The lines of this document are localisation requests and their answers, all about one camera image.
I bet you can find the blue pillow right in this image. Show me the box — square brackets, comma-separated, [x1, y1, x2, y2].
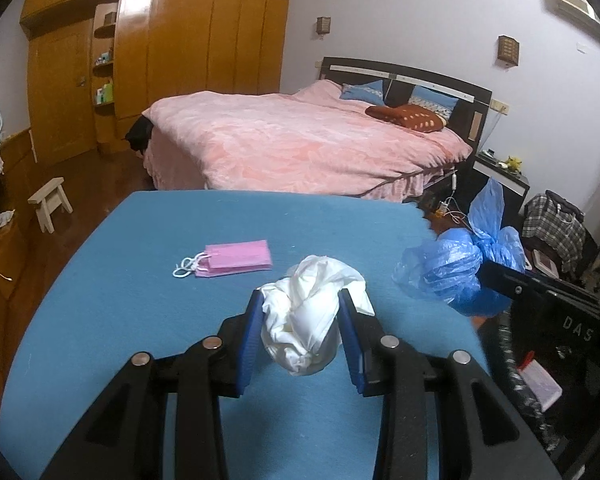
[408, 86, 458, 122]

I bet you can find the blue table cloth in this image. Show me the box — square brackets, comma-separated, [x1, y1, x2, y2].
[0, 191, 483, 479]

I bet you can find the black bedside table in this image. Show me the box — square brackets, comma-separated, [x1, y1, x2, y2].
[454, 153, 531, 226]

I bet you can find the wooden desk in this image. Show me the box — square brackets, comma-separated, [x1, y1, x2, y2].
[0, 130, 36, 370]

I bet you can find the blue plastic bag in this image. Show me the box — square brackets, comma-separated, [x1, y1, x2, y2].
[392, 179, 526, 318]

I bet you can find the white power cable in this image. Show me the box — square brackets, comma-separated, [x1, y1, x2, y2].
[429, 169, 474, 226]

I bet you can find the yellow plush toy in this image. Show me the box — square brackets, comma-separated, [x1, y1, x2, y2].
[504, 156, 522, 174]

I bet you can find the small white wooden stool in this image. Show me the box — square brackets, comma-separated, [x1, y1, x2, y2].
[28, 177, 73, 234]

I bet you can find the wooden wardrobe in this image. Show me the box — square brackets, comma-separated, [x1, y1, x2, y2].
[20, 0, 289, 165]

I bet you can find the white air conditioner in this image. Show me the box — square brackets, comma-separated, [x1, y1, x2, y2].
[552, 0, 600, 26]

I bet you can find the white medicine box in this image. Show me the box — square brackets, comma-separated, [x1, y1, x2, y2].
[518, 351, 564, 413]

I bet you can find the black trash bin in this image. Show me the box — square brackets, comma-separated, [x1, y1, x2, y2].
[479, 278, 600, 480]

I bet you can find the pink face mask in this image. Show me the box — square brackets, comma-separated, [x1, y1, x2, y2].
[172, 240, 272, 278]

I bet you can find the right wall lamp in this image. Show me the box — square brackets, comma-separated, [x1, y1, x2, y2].
[495, 35, 520, 68]

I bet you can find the blue pillow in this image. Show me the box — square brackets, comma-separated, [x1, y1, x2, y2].
[408, 86, 458, 122]
[340, 80, 385, 106]

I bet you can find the brown dotted pillow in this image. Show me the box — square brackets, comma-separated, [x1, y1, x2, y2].
[365, 104, 446, 133]

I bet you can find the white plastic bag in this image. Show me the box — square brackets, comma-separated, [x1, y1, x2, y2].
[260, 255, 375, 376]

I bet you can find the wall lamp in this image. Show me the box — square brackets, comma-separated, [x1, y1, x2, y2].
[495, 35, 520, 68]
[315, 16, 332, 37]

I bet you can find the plaid bag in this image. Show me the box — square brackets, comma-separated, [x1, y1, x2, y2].
[521, 190, 588, 274]

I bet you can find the pink bed quilt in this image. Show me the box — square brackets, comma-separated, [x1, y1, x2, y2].
[143, 79, 472, 203]

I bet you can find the black bed headboard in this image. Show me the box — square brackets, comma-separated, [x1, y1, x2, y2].
[318, 55, 494, 151]

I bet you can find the left wall lamp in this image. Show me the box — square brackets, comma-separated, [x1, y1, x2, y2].
[315, 16, 332, 37]

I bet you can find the blue pillow left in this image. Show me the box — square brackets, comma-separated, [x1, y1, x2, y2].
[340, 80, 385, 106]

